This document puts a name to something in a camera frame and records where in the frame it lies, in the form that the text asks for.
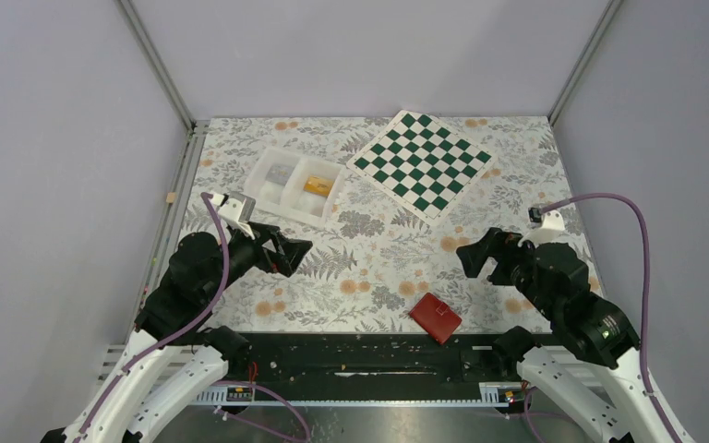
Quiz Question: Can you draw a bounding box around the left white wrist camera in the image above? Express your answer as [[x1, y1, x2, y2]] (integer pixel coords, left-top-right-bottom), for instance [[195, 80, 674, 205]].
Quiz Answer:
[[210, 192, 256, 240]]

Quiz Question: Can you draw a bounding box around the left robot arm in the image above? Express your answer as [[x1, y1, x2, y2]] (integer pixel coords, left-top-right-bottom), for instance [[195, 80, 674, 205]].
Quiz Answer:
[[42, 222, 313, 442]]

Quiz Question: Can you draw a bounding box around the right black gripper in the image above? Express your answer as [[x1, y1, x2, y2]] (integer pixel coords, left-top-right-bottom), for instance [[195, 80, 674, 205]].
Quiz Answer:
[[454, 224, 559, 318]]

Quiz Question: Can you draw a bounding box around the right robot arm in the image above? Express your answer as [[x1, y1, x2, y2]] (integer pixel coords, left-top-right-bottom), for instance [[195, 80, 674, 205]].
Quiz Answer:
[[456, 228, 693, 442]]

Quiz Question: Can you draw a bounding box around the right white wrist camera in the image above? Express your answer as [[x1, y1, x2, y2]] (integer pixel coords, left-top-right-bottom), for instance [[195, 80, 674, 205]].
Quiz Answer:
[[518, 207, 566, 247]]

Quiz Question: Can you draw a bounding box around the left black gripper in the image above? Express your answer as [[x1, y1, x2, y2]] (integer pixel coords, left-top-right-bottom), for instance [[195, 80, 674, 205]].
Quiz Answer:
[[204, 218, 313, 300]]

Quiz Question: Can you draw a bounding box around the red leather card holder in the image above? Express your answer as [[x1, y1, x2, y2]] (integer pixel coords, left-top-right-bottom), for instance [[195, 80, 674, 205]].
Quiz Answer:
[[409, 293, 462, 345]]

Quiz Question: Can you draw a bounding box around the white plastic divided tray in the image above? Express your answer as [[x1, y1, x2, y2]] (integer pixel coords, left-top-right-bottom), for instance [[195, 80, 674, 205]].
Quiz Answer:
[[244, 148, 345, 228]]

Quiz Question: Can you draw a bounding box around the orange card box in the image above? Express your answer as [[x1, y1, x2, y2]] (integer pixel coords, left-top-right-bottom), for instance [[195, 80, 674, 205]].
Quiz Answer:
[[303, 175, 335, 198]]

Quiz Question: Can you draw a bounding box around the green white chessboard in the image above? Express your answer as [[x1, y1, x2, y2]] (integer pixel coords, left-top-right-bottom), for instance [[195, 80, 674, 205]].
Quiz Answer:
[[346, 110, 495, 226]]

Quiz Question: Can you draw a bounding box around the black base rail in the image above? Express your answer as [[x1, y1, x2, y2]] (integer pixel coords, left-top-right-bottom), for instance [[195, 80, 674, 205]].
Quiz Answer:
[[191, 332, 553, 402]]

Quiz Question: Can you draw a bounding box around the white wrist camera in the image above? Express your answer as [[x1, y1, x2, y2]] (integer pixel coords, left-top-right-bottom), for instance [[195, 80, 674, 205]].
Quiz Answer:
[[210, 192, 256, 240], [518, 207, 566, 247]]

